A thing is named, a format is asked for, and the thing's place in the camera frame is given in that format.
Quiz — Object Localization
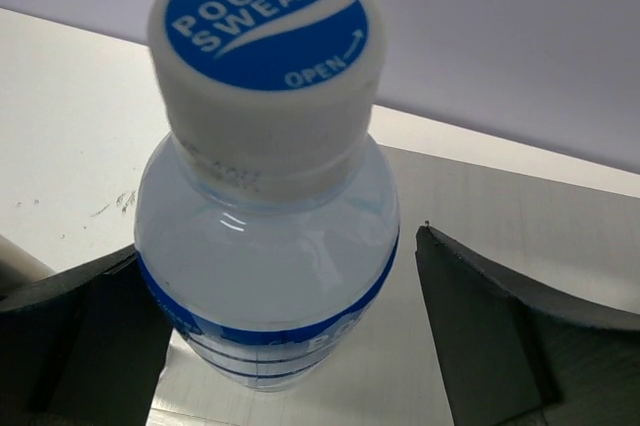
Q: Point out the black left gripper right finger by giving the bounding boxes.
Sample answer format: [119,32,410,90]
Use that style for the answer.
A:
[415,227,639,425]

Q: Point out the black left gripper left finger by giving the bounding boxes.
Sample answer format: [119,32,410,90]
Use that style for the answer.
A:
[1,246,172,425]

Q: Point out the Pocari Sweat bottle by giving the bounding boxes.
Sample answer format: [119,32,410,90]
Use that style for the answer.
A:
[134,0,400,391]

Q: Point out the white two-tier shelf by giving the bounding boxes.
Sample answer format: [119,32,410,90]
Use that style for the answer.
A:
[1,236,56,295]

